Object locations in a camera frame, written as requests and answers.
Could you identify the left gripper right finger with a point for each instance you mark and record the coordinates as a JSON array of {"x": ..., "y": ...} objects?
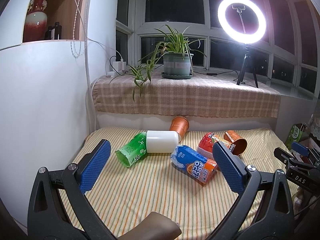
[{"x": 274, "y": 218}]

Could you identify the green cardboard box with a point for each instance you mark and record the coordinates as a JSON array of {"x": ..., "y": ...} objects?
[{"x": 298, "y": 133}]

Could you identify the copper cup near wall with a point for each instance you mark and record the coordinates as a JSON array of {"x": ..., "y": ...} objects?
[{"x": 180, "y": 125}]

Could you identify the plaid beige sill cloth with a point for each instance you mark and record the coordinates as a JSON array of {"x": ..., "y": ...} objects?
[{"x": 202, "y": 96}]

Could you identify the green plastic cup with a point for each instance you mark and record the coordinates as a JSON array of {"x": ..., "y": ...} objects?
[{"x": 134, "y": 150}]

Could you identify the red white vase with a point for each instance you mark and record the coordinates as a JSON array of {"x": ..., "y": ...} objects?
[{"x": 35, "y": 24}]

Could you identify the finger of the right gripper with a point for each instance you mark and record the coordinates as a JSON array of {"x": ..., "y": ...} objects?
[
  {"x": 287, "y": 159},
  {"x": 302, "y": 150}
]

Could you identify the wooden shelf niche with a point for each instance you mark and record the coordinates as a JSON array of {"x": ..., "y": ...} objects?
[{"x": 71, "y": 15}]

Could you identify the striped yellow table cloth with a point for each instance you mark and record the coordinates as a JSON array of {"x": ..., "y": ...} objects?
[{"x": 122, "y": 197}]

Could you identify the red orange printed cup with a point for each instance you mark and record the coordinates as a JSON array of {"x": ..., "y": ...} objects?
[{"x": 205, "y": 146}]

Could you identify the white plastic cup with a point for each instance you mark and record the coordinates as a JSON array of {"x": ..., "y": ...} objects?
[{"x": 161, "y": 141}]

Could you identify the ring light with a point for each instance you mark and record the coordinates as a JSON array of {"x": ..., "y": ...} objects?
[{"x": 239, "y": 6}]

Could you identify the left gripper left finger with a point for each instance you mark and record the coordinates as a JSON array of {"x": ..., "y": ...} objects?
[{"x": 58, "y": 207}]

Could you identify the dark small bottles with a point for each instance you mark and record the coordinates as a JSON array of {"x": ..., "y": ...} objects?
[{"x": 54, "y": 32}]

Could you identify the black tripod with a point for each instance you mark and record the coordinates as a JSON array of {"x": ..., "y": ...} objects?
[{"x": 246, "y": 66}]

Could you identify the brown chair back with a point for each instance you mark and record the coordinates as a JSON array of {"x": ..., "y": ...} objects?
[{"x": 154, "y": 226}]

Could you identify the white wall charger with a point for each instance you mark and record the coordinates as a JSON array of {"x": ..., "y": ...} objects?
[{"x": 119, "y": 65}]

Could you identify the potted spider plant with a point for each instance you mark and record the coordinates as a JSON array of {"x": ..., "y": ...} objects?
[{"x": 176, "y": 53}]

